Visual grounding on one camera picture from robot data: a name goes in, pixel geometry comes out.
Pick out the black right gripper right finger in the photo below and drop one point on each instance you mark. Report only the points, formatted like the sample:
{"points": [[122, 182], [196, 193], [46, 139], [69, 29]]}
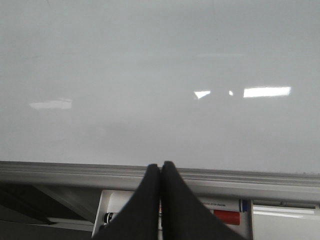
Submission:
{"points": [[184, 217]]}

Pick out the white eraser tray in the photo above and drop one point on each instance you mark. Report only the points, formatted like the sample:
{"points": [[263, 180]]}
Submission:
{"points": [[115, 200]]}

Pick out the black capped marker in tray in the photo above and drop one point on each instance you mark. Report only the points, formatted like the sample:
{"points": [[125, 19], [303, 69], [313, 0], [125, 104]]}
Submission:
{"points": [[108, 217]]}

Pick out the grey aluminium whiteboard frame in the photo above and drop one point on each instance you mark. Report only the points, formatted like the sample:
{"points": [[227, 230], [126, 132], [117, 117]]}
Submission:
{"points": [[240, 184]]}

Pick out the white whiteboard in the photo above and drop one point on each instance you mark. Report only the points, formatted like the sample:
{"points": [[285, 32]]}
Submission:
{"points": [[206, 84]]}

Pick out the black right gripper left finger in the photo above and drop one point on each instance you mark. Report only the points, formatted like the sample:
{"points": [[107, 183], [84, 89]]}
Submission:
{"points": [[139, 218]]}

